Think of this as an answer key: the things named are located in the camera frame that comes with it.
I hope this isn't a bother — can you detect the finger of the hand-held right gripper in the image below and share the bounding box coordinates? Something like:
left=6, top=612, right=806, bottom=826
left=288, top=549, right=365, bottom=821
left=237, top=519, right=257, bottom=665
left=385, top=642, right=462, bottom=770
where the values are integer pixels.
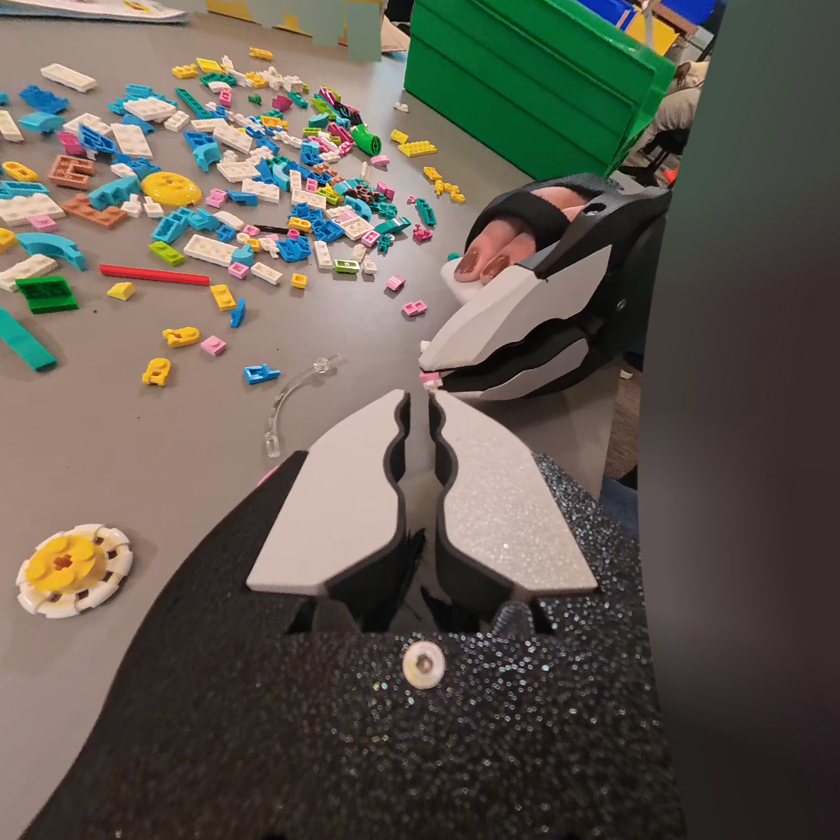
left=418, top=245, right=615, bottom=374
left=451, top=336, right=591, bottom=401

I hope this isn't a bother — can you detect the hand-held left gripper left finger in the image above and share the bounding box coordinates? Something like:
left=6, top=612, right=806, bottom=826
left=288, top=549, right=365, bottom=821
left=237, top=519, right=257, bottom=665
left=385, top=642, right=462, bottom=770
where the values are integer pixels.
left=246, top=388, right=411, bottom=621

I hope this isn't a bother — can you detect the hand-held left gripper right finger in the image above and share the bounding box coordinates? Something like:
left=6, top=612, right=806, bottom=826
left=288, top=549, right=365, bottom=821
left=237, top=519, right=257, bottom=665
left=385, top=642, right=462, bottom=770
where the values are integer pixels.
left=428, top=390, right=599, bottom=624

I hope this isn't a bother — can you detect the clear curved lego tube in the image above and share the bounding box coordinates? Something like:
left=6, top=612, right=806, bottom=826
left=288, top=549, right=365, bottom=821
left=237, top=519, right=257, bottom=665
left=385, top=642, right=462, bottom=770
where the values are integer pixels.
left=262, top=354, right=343, bottom=459

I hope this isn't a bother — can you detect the yellow and white lego wheel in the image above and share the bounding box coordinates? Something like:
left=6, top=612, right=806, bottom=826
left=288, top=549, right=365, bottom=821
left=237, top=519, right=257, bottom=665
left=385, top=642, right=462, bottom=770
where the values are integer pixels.
left=16, top=523, right=134, bottom=620

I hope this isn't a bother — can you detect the pile of mixed lego bricks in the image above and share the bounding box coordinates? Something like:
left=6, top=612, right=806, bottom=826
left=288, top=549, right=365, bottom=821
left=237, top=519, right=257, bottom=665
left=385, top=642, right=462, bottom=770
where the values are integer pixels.
left=0, top=46, right=468, bottom=388

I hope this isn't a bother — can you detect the red lego rod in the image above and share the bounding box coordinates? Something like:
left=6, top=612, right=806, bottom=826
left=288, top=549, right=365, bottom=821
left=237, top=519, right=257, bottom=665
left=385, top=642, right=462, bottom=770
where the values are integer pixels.
left=99, top=263, right=211, bottom=287

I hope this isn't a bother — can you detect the yellow round lego dish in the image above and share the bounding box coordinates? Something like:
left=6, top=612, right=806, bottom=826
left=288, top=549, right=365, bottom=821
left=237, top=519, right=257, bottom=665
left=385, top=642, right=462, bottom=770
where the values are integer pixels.
left=140, top=171, right=203, bottom=208

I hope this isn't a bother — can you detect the long teal lego strip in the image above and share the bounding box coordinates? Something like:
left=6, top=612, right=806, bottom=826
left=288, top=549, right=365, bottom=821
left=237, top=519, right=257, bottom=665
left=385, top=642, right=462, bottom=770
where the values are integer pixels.
left=0, top=307, right=59, bottom=374

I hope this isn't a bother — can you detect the green lego slope plate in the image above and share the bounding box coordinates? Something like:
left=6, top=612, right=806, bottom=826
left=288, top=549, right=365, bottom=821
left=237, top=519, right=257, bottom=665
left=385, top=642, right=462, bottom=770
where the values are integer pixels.
left=14, top=275, right=80, bottom=315

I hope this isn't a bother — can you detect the lego instruction booklet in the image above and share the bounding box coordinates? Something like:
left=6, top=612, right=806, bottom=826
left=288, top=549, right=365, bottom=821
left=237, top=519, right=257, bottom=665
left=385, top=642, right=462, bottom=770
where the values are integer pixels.
left=0, top=0, right=193, bottom=25

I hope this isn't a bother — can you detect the person's right hand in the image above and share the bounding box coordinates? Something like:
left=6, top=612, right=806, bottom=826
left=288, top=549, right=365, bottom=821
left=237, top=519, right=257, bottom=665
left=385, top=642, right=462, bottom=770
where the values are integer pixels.
left=458, top=185, right=595, bottom=285

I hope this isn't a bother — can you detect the green plastic storage bin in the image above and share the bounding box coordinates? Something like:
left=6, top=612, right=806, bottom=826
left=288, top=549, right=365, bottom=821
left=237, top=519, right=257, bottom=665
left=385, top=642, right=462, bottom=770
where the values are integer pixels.
left=403, top=0, right=678, bottom=182

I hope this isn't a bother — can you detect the blue plastic crate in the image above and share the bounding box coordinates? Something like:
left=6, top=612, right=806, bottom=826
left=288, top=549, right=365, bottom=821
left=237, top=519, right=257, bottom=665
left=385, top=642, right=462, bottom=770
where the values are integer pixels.
left=583, top=0, right=719, bottom=28

